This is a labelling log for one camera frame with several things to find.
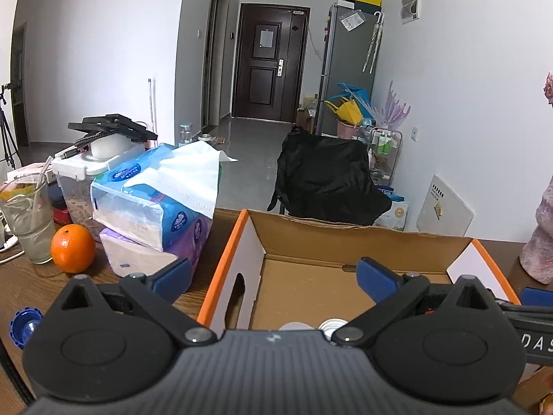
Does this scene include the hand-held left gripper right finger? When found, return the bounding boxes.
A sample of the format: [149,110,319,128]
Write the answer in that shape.
[332,258,498,347]

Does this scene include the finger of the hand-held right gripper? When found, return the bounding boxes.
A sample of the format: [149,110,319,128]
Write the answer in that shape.
[495,299,553,326]
[520,287,553,308]

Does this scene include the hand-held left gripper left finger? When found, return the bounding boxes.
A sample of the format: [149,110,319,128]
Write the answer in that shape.
[55,258,217,347]

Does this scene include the red cardboard box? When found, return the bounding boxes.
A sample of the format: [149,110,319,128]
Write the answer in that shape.
[196,209,522,333]

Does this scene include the white bottle cap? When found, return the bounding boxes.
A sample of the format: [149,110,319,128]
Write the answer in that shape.
[319,319,348,340]

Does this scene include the white tissue pack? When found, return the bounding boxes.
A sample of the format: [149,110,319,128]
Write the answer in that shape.
[99,216,214,277]

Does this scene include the pink textured vase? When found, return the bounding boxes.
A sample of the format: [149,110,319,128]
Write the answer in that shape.
[519,179,553,285]

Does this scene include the blue tissue pack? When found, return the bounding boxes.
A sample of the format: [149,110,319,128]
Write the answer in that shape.
[90,142,238,253]

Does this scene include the white flat board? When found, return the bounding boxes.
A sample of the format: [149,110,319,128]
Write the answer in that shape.
[417,174,475,238]

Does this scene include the orange fruit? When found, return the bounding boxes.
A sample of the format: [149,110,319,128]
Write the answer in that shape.
[50,224,96,274]

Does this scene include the clear food container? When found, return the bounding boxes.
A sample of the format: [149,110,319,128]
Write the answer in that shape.
[52,145,150,243]

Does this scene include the metal cart with bottles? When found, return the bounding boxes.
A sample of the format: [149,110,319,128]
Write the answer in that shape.
[365,127,403,182]

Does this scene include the white round bowl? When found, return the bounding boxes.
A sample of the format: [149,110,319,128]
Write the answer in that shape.
[90,135,132,160]

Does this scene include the clear glass cup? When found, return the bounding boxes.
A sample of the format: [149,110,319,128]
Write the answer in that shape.
[0,173,57,265]

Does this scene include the blue bottle cap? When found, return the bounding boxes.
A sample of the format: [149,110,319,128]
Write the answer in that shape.
[9,308,44,351]

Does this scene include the black folding stand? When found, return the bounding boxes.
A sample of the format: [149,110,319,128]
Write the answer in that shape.
[54,113,158,159]

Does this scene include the purple feather decoration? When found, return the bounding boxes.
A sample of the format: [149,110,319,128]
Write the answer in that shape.
[376,80,411,130]

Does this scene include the blue and yellow plastic items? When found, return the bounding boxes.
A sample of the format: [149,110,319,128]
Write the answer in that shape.
[325,82,376,139]

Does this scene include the black tripod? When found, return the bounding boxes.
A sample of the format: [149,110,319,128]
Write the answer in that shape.
[0,82,22,169]

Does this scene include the grey refrigerator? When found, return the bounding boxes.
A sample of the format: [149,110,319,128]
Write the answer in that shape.
[317,2,383,137]

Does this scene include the dark brown door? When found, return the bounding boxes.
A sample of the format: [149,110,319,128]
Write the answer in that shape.
[231,3,311,122]

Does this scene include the white folded umbrella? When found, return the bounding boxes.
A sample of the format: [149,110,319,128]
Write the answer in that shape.
[362,12,385,74]

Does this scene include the white wall panel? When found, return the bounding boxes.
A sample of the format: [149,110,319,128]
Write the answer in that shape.
[400,0,422,24]

